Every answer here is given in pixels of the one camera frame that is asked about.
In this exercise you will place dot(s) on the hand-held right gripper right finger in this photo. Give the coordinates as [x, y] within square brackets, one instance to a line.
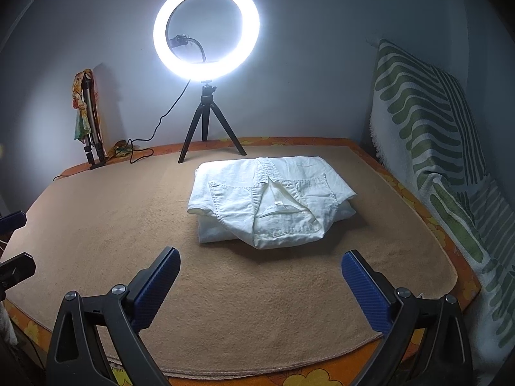
[366, 289]

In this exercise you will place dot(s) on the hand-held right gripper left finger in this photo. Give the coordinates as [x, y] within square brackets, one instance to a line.
[159, 285]

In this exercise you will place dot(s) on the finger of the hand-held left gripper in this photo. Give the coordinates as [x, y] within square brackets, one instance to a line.
[14, 222]
[18, 267]

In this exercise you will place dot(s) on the white shirt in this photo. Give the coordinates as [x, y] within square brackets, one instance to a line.
[241, 193]

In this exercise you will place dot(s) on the tan mat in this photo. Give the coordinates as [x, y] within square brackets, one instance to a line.
[161, 209]

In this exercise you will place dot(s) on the folded metal tripod stand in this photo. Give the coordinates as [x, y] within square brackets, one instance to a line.
[98, 163]

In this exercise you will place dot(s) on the yellow green cloth scrap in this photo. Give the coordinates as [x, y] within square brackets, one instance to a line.
[120, 148]

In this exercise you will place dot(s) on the doll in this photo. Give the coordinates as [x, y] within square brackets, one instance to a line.
[80, 104]

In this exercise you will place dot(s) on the green striped white blanket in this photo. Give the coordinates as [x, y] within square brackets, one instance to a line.
[422, 120]

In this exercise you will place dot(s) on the black mini tripod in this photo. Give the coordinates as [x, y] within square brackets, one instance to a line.
[206, 100]

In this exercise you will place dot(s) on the black gooseneck phone holder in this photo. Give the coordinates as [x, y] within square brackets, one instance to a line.
[179, 40]

